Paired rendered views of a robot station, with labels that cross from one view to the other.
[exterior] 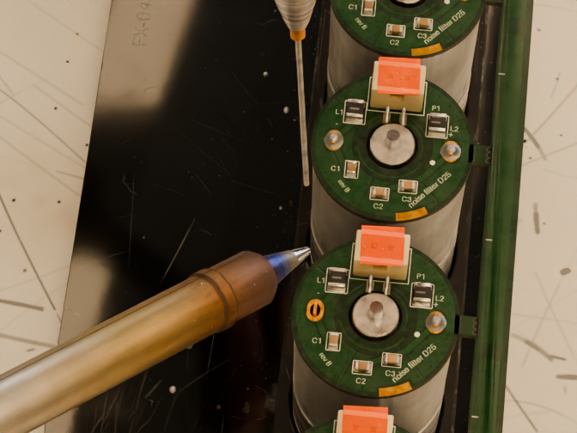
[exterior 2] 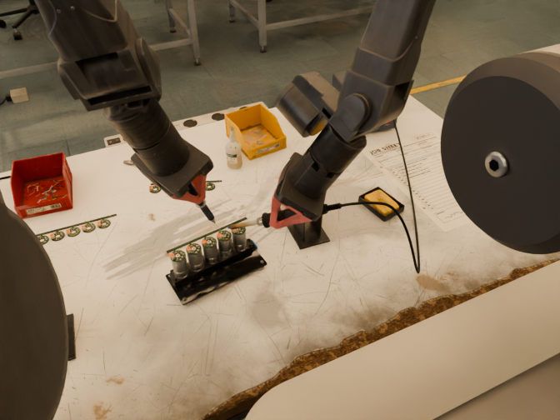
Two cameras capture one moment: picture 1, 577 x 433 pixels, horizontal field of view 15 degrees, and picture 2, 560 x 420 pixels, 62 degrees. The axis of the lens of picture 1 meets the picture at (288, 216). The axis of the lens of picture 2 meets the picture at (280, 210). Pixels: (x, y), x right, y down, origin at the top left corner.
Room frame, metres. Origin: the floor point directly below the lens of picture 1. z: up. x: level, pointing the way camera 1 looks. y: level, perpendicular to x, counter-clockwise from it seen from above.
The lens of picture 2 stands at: (0.39, 0.48, 1.38)
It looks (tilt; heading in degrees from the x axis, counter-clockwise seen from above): 42 degrees down; 231
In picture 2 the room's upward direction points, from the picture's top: straight up
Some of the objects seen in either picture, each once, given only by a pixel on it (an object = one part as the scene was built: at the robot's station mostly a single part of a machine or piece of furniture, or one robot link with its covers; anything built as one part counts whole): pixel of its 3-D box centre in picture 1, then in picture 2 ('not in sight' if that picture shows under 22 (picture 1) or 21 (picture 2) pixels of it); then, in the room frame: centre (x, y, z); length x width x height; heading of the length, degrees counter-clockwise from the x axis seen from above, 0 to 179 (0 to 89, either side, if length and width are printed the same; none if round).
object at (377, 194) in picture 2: not in sight; (381, 202); (-0.21, 0.06, 0.76); 0.07 x 0.05 x 0.02; 86
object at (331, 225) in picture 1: (385, 208); (210, 252); (0.14, -0.02, 0.79); 0.02 x 0.02 x 0.05
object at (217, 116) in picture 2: not in sight; (191, 129); (-0.08, -0.46, 0.72); 0.42 x 0.05 x 0.04; 166
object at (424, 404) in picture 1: (369, 369); (225, 245); (0.11, -0.01, 0.79); 0.02 x 0.02 x 0.05
